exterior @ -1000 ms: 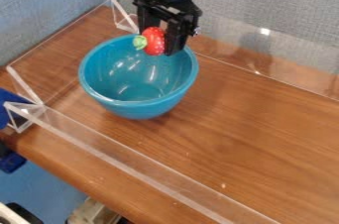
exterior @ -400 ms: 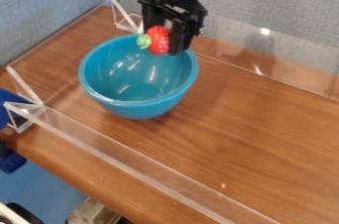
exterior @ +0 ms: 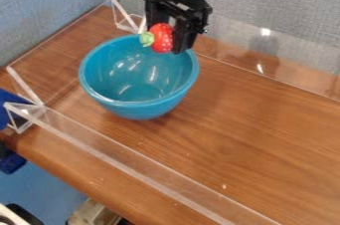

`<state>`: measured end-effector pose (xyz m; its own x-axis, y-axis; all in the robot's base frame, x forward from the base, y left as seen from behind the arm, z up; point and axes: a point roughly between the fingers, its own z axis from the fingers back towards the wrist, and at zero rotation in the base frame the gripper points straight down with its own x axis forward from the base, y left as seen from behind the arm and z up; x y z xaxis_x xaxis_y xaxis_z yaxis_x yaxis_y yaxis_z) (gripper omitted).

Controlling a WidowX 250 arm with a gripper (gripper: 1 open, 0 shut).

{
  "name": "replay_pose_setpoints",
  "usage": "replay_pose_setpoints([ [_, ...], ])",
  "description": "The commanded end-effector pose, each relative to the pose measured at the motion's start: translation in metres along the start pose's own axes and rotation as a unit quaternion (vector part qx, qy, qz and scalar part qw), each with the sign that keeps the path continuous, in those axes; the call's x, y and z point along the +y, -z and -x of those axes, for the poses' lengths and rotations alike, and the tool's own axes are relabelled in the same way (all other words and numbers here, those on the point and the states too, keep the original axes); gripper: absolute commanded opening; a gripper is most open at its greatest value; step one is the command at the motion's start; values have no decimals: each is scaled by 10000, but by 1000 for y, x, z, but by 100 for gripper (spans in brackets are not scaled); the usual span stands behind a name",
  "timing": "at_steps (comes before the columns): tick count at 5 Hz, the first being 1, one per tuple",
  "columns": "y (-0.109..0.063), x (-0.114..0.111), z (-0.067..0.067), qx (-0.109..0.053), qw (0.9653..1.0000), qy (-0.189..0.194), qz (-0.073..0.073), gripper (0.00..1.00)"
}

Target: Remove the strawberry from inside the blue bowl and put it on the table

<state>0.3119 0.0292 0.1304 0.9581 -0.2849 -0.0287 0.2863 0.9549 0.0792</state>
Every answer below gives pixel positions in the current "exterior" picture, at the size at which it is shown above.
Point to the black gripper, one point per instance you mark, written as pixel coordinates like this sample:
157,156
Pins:
190,15

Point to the red strawberry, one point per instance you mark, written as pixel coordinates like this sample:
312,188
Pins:
157,38

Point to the blue bowl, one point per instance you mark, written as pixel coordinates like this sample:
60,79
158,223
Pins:
136,83

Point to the clear acrylic barrier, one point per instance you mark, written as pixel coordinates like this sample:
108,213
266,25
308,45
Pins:
244,155

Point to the beige object under table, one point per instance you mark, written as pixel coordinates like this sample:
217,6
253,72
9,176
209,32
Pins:
92,213

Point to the white and black object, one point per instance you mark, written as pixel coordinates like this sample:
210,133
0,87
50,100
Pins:
14,215

